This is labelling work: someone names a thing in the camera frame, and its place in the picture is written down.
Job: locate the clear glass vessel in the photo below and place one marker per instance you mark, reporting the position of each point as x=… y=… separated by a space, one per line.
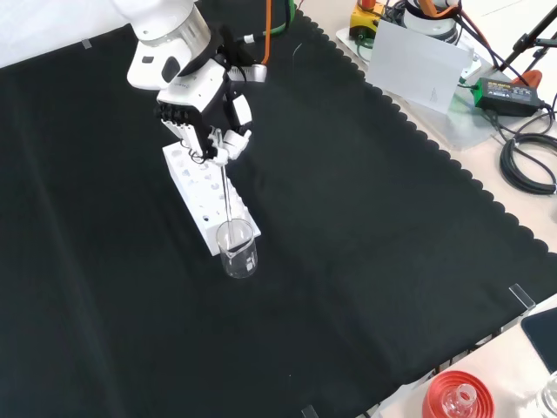
x=549 y=398

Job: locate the black power adapter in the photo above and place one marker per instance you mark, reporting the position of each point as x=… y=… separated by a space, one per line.
x=507 y=96

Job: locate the yellow stop button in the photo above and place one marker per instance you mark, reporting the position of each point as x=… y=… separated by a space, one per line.
x=365 y=19

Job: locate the black tripod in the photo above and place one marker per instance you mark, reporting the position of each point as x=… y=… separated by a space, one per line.
x=528 y=37

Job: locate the clear acrylic cloth clip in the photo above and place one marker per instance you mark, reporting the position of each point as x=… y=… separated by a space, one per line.
x=86 y=44
x=310 y=412
x=522 y=297

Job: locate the white test tube rack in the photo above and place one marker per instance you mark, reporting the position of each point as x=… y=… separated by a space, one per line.
x=196 y=191

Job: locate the black wrist mount bracket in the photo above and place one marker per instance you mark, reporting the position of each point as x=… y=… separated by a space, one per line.
x=228 y=45

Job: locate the clear glass rod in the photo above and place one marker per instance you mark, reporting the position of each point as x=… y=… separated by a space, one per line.
x=227 y=204

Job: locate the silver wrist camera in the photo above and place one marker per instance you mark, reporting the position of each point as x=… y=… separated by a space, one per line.
x=257 y=73

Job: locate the clear glass beaker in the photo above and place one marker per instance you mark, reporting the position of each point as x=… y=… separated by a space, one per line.
x=239 y=261

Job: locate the pale board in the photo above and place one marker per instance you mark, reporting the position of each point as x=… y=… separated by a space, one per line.
x=413 y=69

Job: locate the red ribbed round funnel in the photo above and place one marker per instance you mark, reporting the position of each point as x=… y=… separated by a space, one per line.
x=435 y=396

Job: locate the black bench cloth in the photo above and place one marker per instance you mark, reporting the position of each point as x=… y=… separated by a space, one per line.
x=348 y=217

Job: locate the dark flat tablet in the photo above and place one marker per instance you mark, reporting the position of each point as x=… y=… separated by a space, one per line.
x=544 y=339

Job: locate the clear glass flask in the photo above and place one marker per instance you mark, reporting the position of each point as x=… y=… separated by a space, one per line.
x=459 y=400

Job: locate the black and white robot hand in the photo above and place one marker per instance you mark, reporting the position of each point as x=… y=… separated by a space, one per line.
x=191 y=93

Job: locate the grey base plate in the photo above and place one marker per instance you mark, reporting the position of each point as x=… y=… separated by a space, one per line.
x=461 y=126

